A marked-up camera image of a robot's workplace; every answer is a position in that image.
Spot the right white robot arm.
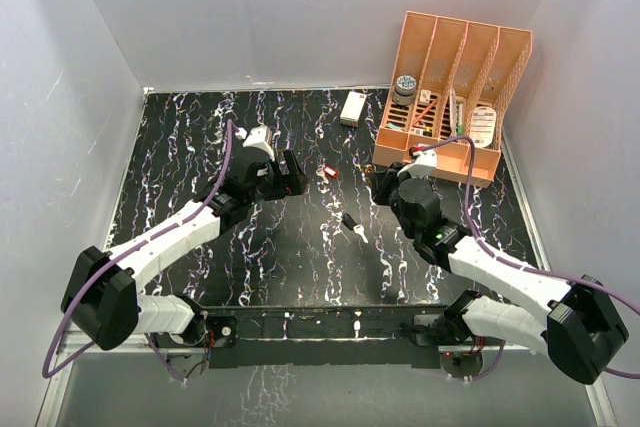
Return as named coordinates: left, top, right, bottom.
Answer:
left=367, top=163, right=629, bottom=385

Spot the white small box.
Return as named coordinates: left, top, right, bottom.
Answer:
left=339, top=91, right=367, bottom=127

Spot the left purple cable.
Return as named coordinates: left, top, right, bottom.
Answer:
left=41, top=119, right=246, bottom=379

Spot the white labelled package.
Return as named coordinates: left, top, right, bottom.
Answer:
left=470, top=105, right=497, bottom=143

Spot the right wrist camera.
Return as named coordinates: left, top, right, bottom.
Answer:
left=404, top=146, right=438, bottom=178

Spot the key with red tag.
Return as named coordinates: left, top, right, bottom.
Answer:
left=316, top=165, right=339, bottom=184

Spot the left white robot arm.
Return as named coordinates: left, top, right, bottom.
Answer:
left=61, top=150, right=308, bottom=351

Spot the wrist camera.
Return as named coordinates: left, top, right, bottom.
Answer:
left=243, top=125, right=275, bottom=161
left=404, top=146, right=438, bottom=178

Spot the orange file organizer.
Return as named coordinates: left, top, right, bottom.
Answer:
left=373, top=11, right=533, bottom=188

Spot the grey round tape tin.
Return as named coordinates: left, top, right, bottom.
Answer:
left=392, top=74, right=418, bottom=106

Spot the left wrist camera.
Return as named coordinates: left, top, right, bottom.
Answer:
left=243, top=125, right=275, bottom=161

